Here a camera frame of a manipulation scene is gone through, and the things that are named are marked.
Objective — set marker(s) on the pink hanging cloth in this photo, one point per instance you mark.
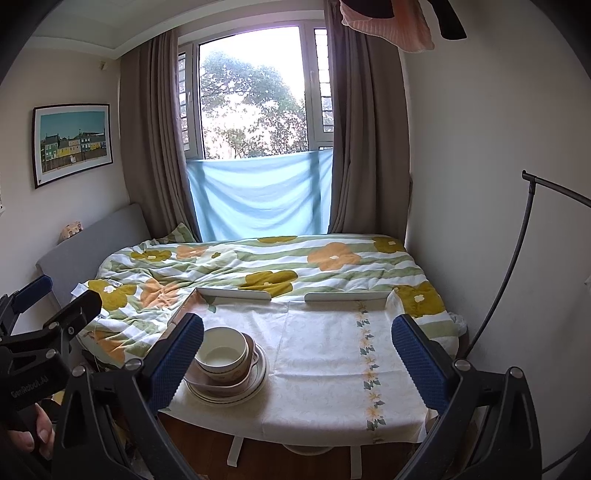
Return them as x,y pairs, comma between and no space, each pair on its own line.
402,23

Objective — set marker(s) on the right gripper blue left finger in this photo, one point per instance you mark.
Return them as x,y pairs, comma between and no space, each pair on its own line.
89,447

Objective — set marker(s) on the floral green striped duvet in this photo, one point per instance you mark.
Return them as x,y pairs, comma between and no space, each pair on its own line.
143,286

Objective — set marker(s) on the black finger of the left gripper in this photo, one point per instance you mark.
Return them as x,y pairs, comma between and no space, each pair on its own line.
74,311

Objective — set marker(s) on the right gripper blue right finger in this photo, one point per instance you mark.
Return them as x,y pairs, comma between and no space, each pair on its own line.
487,426

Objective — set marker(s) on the floral cream tablecloth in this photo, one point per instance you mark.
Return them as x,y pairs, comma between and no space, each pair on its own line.
405,413

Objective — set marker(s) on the green patterned pillow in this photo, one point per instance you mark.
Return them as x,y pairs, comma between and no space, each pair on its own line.
180,234

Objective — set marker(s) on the window with white frame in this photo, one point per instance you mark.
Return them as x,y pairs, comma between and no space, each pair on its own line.
256,93

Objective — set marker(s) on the white ribbed bowl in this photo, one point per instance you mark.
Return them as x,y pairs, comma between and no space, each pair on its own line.
222,336

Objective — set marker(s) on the framed houses picture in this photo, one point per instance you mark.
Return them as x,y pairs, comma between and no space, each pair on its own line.
68,139

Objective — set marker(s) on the brown right curtain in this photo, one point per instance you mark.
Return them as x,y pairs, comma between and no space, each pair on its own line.
371,179

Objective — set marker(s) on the light blue window cloth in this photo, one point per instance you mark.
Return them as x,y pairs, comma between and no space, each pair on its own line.
282,195

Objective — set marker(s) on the grey padded headboard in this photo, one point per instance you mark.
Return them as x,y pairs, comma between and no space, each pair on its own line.
78,258

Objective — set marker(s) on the brown curtain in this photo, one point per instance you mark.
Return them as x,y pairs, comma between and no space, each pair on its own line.
371,179
152,154

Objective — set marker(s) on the pink flower-shaped plate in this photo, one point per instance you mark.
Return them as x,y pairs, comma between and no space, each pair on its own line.
247,377

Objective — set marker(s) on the brown left curtain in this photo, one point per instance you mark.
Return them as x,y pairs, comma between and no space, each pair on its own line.
152,154

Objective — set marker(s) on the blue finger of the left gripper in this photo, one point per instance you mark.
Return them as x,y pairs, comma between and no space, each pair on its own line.
12,306

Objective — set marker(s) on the small plush toy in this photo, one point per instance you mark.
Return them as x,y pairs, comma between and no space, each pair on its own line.
70,230

